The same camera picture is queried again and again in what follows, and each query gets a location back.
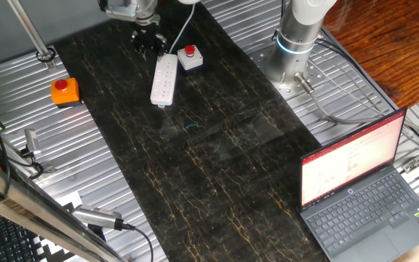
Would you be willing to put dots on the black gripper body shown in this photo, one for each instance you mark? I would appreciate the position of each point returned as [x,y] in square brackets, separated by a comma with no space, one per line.
[147,34]

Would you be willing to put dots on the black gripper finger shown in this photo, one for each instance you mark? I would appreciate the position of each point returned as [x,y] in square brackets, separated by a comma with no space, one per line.
[161,47]
[140,51]

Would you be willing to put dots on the white four-switch power strip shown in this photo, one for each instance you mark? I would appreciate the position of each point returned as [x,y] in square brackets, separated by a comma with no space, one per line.
[164,80]

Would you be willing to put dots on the grey box red button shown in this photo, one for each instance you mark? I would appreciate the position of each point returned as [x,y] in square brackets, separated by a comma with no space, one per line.
[191,62]

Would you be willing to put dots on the orange box red button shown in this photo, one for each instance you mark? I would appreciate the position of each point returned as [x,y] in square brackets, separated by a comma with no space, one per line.
[67,94]

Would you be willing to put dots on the silver metal pole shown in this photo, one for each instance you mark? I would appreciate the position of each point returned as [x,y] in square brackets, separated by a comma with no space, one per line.
[27,27]

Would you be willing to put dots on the black gold-veined marble mat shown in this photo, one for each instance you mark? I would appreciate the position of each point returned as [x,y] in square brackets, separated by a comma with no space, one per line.
[213,163]

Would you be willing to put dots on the black white marker sheet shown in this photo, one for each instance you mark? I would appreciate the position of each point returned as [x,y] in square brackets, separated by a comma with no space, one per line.
[49,251]

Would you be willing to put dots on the black computer keyboard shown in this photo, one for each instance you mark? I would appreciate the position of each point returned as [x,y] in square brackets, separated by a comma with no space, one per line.
[6,240]

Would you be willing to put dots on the dark grey open laptop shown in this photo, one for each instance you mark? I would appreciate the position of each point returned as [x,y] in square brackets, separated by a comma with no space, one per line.
[358,218]

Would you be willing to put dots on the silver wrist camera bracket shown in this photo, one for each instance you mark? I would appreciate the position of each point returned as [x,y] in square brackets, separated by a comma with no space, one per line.
[120,12]

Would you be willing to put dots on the small silver camera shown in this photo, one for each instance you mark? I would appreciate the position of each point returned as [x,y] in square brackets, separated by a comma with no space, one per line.
[32,142]

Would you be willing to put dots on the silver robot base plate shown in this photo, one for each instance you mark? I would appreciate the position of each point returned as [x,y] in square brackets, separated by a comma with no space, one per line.
[304,92]

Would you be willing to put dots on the silver camera on stand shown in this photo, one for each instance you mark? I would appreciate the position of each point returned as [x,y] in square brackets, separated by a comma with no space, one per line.
[96,216]

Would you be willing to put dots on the metal frame beam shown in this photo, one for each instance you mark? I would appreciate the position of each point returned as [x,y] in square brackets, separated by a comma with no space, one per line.
[13,196]

